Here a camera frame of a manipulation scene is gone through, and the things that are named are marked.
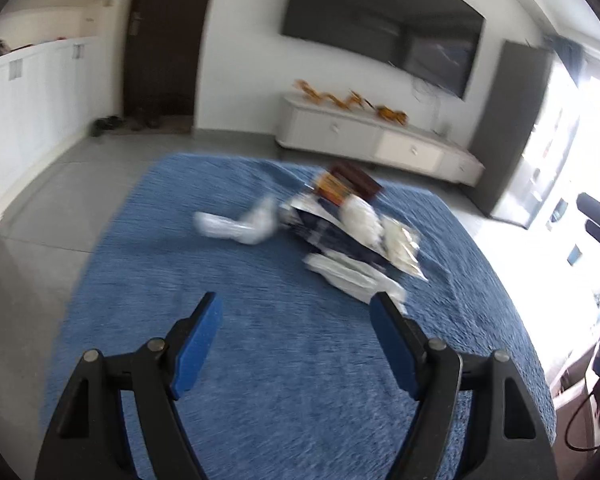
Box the white plastic wrapper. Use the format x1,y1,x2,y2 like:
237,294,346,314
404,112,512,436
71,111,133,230
302,252,409,312

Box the tall grey cabinet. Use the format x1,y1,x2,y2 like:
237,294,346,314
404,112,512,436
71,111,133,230
487,40,556,231

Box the black cable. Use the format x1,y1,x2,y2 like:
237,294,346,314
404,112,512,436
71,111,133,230
564,374,600,454

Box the pair of dark shoes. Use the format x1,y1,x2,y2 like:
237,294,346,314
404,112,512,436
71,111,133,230
91,116,124,137

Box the white sock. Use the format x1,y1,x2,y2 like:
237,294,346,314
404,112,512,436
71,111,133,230
194,195,282,247

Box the brown box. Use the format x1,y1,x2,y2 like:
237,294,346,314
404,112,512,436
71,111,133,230
327,163,384,202

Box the dark blue plaid bag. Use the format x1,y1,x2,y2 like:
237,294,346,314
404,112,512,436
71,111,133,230
284,200,397,267

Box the clear packet pale contents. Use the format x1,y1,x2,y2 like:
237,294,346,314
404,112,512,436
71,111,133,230
380,215,429,282

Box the blue shaggy rug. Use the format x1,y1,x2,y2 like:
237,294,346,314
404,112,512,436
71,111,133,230
40,152,558,480

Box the white low tv cabinet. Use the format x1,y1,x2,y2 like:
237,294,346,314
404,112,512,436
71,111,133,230
275,95,486,186

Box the golden dragon ornament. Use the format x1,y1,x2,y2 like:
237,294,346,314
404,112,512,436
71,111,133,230
330,90,376,111
294,79,326,103
376,105,410,125

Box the wall-mounted television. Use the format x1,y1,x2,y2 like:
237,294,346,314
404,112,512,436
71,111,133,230
280,0,486,101

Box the white wardrobe cabinet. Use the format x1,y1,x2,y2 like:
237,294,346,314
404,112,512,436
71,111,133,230
0,0,131,226

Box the white padded pack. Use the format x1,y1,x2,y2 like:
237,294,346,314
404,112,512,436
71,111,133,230
340,195,384,249

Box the orange snack packet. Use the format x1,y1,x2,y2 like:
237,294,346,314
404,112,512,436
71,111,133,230
311,172,354,207

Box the dark brown door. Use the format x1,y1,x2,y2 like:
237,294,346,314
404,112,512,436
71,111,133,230
122,0,216,121

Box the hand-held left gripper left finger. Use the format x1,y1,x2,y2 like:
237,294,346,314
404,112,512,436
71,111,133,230
34,291,225,480

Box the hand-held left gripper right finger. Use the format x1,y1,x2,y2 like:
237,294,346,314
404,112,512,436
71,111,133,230
369,291,561,480

